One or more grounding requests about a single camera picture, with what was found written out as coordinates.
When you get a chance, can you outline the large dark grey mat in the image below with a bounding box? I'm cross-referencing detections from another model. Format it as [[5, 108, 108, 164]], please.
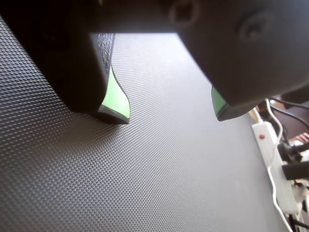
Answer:
[[0, 14, 206, 232]]

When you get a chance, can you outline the thin white cable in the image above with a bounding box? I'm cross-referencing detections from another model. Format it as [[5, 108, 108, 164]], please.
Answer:
[[264, 98, 294, 232]]

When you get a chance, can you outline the white power strip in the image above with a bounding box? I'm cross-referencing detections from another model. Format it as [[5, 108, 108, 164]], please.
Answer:
[[251, 120, 305, 216]]

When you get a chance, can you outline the black power adapter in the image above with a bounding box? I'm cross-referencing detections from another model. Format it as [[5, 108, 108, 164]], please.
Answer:
[[281, 160, 309, 181]]

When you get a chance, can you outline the black power plug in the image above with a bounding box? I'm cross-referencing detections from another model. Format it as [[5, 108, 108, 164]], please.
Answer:
[[277, 142, 309, 161]]

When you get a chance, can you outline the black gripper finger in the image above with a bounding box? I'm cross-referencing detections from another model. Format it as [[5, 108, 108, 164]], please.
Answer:
[[0, 0, 131, 125], [169, 0, 309, 122]]

